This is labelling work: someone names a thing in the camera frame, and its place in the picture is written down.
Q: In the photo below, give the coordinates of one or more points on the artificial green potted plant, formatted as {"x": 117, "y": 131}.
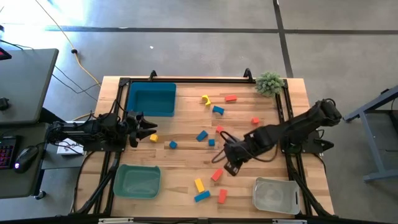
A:
{"x": 269, "y": 84}

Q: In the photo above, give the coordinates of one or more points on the black aluminium table frame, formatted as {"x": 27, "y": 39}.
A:
{"x": 202, "y": 80}

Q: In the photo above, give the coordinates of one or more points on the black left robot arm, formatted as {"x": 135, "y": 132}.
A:
{"x": 87, "y": 130}

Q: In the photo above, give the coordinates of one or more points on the long blue rectangular block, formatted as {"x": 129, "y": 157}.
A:
{"x": 202, "y": 196}

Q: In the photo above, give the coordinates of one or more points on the small yellow cube block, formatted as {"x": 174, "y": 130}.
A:
{"x": 153, "y": 138}

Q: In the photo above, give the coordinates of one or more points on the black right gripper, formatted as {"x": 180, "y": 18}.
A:
{"x": 236, "y": 151}

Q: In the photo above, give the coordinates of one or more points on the small black desk device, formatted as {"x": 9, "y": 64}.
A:
{"x": 3, "y": 104}

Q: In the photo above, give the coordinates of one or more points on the white paper box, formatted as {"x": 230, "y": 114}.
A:
{"x": 66, "y": 149}

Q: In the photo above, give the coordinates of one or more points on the white plastic bin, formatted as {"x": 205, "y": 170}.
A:
{"x": 275, "y": 196}

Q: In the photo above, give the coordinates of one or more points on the blue-grey table frame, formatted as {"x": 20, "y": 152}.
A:
{"x": 373, "y": 146}

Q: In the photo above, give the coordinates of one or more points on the black desk caster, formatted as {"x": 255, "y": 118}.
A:
{"x": 40, "y": 195}

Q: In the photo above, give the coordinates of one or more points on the black computer mouse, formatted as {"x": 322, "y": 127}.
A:
{"x": 26, "y": 157}

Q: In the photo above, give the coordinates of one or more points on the blue plastic bin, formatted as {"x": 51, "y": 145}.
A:
{"x": 152, "y": 99}

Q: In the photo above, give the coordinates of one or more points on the green plastic bin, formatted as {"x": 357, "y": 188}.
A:
{"x": 136, "y": 182}

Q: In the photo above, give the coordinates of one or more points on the red-lit black device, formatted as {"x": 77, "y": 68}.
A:
{"x": 4, "y": 54}

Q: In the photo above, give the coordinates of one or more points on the blue arch block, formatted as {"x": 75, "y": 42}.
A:
{"x": 219, "y": 109}

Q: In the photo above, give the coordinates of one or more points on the yellow rectangular block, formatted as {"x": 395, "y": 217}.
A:
{"x": 199, "y": 185}

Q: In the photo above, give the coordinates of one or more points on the yellow arch block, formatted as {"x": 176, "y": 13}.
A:
{"x": 206, "y": 98}

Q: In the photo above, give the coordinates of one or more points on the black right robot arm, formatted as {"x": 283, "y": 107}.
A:
{"x": 298, "y": 124}

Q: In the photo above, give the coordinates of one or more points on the small blue cube block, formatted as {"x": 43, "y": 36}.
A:
{"x": 173, "y": 144}
{"x": 211, "y": 142}

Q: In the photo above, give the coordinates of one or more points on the dark grey desk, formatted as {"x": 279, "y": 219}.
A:
{"x": 18, "y": 183}

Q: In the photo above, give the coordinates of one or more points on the grey desk top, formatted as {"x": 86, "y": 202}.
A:
{"x": 28, "y": 87}

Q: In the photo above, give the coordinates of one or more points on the white bracket plate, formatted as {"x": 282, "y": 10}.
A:
{"x": 289, "y": 221}
{"x": 115, "y": 221}

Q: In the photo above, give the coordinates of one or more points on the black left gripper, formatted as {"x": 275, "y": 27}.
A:
{"x": 133, "y": 123}

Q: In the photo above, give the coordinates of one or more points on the backlit black keyboard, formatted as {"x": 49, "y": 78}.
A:
{"x": 7, "y": 152}

